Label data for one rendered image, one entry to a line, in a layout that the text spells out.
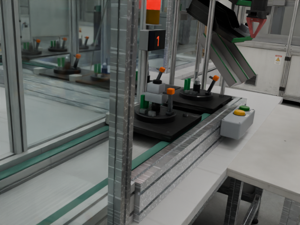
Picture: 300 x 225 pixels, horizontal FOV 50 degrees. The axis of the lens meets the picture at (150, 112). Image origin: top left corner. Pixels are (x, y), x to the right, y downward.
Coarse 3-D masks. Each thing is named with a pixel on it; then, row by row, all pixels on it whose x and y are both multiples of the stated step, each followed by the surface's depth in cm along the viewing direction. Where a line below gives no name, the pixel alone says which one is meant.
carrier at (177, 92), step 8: (184, 88) 135; (192, 88) 141; (176, 96) 134; (184, 96) 131; (192, 96) 129; (200, 96) 129; (208, 96) 130; (216, 96) 138; (224, 96) 139; (176, 104) 128; (184, 104) 126; (192, 104) 124; (200, 104) 125; (208, 104) 125; (216, 104) 126; (208, 112) 122
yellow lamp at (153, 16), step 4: (148, 12) 114; (152, 12) 113; (156, 12) 113; (148, 16) 114; (152, 16) 114; (156, 16) 114; (148, 20) 114; (152, 20) 114; (156, 20) 114; (156, 24) 115
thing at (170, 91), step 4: (168, 88) 102; (172, 88) 102; (164, 92) 103; (168, 92) 102; (172, 92) 101; (168, 96) 103; (172, 96) 103; (168, 100) 103; (172, 100) 103; (168, 104) 103; (172, 104) 104; (168, 108) 104
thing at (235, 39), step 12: (192, 0) 151; (204, 0) 158; (192, 12) 152; (204, 12) 148; (216, 12) 158; (204, 24) 149; (216, 24) 146; (228, 24) 155; (228, 36) 143; (240, 36) 153
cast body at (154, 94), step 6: (150, 84) 103; (156, 84) 102; (162, 84) 104; (150, 90) 104; (156, 90) 102; (162, 90) 104; (150, 96) 104; (156, 96) 103; (162, 96) 102; (156, 102) 104; (162, 102) 103
